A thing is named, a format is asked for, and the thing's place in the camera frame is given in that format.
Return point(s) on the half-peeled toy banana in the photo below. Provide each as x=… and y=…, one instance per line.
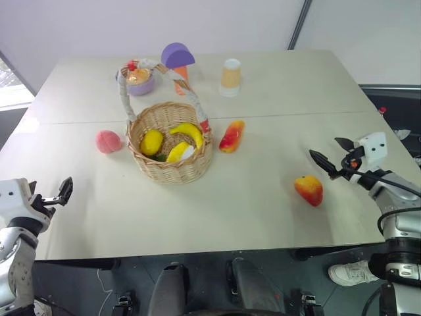
x=176, y=152

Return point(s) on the black bracket under table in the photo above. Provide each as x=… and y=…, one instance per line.
x=310, y=304
x=123, y=304

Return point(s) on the white sneaker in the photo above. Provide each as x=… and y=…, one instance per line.
x=350, y=273

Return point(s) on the grey wall profile strip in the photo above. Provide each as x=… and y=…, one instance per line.
x=299, y=24

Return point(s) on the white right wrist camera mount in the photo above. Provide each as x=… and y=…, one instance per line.
x=375, y=148

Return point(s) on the yellow toy lemon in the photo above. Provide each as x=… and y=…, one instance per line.
x=151, y=141

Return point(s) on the dark rounded shape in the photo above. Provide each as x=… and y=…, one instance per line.
x=253, y=286
x=169, y=289

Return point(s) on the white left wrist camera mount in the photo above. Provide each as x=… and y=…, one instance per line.
x=13, y=197

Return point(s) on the yellow toy banana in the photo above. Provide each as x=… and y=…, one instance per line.
x=191, y=130

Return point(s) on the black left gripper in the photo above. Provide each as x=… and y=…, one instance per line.
x=46, y=202

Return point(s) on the small red-capped object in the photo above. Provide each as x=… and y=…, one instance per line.
x=382, y=110

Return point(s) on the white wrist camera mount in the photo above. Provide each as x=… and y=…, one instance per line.
x=13, y=197
x=375, y=148

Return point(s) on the window with grey frame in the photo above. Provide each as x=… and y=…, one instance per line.
x=10, y=85

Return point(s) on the pink toy peach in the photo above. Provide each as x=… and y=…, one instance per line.
x=108, y=141

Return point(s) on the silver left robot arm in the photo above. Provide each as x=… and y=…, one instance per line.
x=19, y=273

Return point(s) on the purple toy cupcake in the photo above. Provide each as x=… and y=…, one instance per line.
x=141, y=87

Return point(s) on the small green toy leaf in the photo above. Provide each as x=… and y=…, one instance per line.
x=160, y=157

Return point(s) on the slim red-yellow toy mango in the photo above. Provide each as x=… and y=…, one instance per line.
x=232, y=136

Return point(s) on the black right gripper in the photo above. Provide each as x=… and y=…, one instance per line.
x=352, y=161

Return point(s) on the plump red-yellow toy mango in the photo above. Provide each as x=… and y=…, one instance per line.
x=309, y=190

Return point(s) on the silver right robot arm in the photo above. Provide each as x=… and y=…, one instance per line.
x=404, y=227

